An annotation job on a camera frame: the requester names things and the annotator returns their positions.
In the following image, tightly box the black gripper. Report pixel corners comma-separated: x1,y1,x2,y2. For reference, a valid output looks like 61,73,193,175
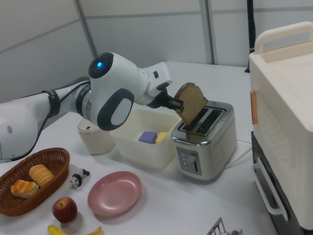
146,82,184,110

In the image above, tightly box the yellow banana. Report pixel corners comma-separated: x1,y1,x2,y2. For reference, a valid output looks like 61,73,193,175
47,224,102,235

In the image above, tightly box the white plastic container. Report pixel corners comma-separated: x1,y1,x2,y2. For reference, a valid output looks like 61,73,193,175
110,109,181,169

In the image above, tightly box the cream plastic cabinet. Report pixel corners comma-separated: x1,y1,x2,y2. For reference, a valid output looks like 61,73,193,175
248,21,313,231

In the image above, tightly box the brown bread slice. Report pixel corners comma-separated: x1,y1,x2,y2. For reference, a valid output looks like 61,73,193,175
174,82,209,129

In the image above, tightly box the yellow block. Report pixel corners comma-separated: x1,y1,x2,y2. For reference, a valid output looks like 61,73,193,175
155,132,169,143

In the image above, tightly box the metal toast rack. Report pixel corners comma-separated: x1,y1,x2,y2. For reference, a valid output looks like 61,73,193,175
206,217,243,235

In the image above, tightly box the purple block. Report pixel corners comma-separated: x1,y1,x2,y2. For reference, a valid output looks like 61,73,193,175
138,131,157,144

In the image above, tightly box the cream lidded bin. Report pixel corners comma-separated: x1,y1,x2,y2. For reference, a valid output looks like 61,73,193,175
77,119,115,155

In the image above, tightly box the black and white cow toy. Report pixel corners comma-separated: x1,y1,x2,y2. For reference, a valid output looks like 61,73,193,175
69,168,90,189

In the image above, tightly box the orange glazed pastry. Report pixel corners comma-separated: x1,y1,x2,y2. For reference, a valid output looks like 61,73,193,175
10,180,39,198

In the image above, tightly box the white toaster power cord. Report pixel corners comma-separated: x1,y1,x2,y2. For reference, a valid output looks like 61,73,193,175
226,139,252,169

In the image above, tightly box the cream and chrome toaster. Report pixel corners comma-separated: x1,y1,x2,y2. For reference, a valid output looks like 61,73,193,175
171,100,237,184

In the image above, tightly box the black pole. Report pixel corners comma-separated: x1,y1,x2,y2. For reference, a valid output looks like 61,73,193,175
246,0,256,73

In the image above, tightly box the pink plate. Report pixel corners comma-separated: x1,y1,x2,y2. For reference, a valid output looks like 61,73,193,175
87,171,142,216

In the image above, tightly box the brown wicker basket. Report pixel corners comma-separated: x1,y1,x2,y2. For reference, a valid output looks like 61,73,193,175
0,147,70,216

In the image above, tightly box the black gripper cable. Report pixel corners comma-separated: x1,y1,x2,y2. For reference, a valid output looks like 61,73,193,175
9,82,92,162

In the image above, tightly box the red apple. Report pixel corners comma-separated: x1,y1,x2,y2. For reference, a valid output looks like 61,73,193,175
52,197,78,223

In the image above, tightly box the yellow striped bread roll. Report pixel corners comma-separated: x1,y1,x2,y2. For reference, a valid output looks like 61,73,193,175
28,164,55,188

